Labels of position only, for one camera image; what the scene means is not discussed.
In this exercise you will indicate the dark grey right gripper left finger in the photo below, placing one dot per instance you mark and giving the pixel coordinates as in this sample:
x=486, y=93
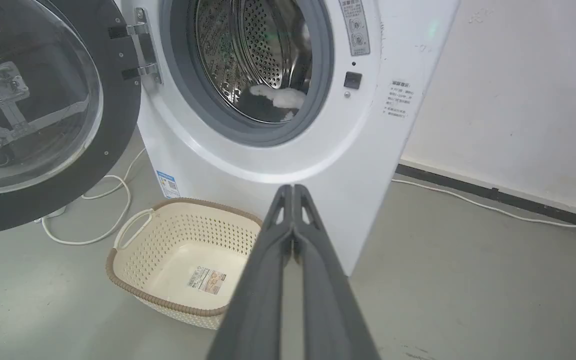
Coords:
x=260, y=295

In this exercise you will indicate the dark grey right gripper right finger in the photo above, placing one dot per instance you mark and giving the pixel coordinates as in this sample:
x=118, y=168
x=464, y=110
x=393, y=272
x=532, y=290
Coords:
x=328, y=300

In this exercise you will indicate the white front-load washing machine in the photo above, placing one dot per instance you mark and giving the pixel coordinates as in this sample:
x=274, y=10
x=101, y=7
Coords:
x=318, y=140

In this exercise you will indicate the metal door hinge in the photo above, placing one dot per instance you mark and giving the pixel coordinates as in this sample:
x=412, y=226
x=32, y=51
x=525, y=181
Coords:
x=144, y=47

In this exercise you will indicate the black round washing machine door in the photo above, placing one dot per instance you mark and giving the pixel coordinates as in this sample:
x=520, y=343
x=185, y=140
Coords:
x=43, y=110

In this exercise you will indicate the cream perforated laundry basket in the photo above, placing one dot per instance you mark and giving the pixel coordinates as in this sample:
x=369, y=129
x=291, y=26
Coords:
x=178, y=260

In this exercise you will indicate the black and white clothing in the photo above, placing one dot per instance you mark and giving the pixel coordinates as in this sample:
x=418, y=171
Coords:
x=273, y=102

